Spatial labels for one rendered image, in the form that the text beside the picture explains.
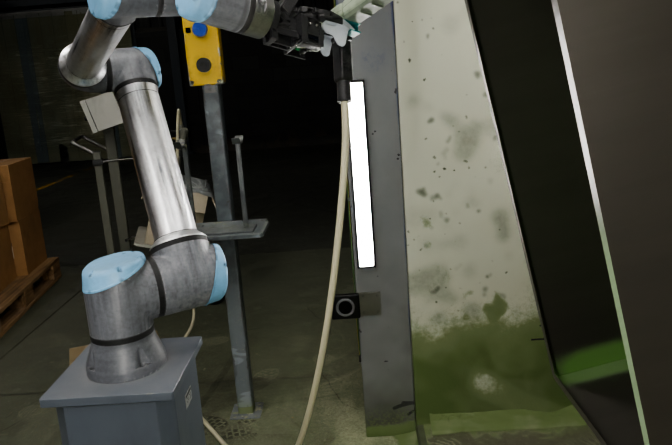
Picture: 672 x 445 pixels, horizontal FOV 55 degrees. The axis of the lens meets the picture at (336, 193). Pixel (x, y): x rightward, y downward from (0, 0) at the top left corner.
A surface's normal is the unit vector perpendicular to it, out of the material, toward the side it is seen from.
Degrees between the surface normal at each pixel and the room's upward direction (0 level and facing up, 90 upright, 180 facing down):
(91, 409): 90
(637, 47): 90
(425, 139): 90
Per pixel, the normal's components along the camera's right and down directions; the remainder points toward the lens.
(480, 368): -0.01, 0.19
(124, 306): 0.51, 0.13
